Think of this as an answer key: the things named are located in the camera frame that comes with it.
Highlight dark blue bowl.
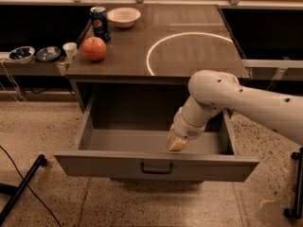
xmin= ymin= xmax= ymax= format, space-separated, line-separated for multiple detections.
xmin=36 ymin=46 xmax=61 ymax=62

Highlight small white paper cup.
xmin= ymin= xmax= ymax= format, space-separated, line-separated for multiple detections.
xmin=62 ymin=43 xmax=78 ymax=61

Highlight black stand leg left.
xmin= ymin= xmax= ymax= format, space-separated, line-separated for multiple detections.
xmin=0 ymin=154 xmax=47 ymax=225

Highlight black floor cable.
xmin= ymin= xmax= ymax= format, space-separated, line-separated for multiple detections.
xmin=0 ymin=146 xmax=62 ymax=227

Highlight grey top drawer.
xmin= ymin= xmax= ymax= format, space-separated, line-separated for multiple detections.
xmin=55 ymin=89 xmax=258 ymax=182

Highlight grey drawer cabinet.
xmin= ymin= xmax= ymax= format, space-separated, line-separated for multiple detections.
xmin=64 ymin=3 xmax=251 ymax=183

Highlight blue patterned bowl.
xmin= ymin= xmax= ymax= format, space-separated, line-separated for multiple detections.
xmin=9 ymin=46 xmax=35 ymax=63

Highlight grey side shelf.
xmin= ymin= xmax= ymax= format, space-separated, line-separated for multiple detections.
xmin=0 ymin=59 xmax=69 ymax=77

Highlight black stand leg right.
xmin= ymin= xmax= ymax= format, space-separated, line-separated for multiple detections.
xmin=284 ymin=148 xmax=303 ymax=219

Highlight blue Pepsi can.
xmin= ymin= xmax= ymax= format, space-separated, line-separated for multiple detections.
xmin=89 ymin=7 xmax=111 ymax=43

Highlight orange apple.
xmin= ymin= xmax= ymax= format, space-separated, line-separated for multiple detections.
xmin=82 ymin=37 xmax=107 ymax=61

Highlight white cable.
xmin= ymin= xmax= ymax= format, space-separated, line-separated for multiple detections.
xmin=0 ymin=59 xmax=27 ymax=103

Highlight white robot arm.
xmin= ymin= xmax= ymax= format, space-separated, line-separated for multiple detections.
xmin=167 ymin=70 xmax=303 ymax=151

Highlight white bowl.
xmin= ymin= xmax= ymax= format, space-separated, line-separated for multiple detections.
xmin=107 ymin=8 xmax=141 ymax=28

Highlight black stand leg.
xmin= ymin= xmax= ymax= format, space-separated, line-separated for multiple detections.
xmin=0 ymin=154 xmax=47 ymax=225
xmin=284 ymin=148 xmax=303 ymax=219

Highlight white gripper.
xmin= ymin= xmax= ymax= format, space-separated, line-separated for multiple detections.
xmin=166 ymin=108 xmax=205 ymax=152

